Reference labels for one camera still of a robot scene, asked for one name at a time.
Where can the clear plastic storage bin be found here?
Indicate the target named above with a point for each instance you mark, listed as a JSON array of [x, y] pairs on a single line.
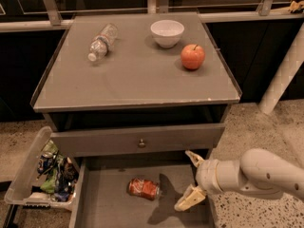
[[20, 190]]

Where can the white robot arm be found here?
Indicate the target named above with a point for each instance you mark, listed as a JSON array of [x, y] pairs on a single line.
[[259, 173]]

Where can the white bowl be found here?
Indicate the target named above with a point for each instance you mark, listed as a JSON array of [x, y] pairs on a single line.
[[167, 33]]

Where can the grey open middle drawer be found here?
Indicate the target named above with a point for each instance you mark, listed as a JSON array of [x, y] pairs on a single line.
[[102, 200]]

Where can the red apple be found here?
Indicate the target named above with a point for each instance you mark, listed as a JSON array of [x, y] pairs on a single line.
[[192, 56]]

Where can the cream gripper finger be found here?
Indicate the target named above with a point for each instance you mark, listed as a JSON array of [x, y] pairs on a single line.
[[196, 159], [191, 197]]

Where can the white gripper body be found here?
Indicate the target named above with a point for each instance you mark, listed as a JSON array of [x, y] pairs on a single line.
[[206, 174]]

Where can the grey drawer cabinet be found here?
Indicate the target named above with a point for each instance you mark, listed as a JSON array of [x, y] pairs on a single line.
[[137, 83]]

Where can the clear plastic water bottle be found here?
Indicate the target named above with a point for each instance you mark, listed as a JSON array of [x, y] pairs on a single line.
[[102, 43]]

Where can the metal railing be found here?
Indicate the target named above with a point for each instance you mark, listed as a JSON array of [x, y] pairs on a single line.
[[23, 15]]

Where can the grey top drawer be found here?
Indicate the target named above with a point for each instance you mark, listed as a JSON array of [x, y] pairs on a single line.
[[118, 141]]

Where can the red coke can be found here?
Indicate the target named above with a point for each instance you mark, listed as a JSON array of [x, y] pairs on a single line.
[[142, 188]]

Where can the snack packets in bin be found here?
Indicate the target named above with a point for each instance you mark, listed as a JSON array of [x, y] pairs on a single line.
[[61, 175]]

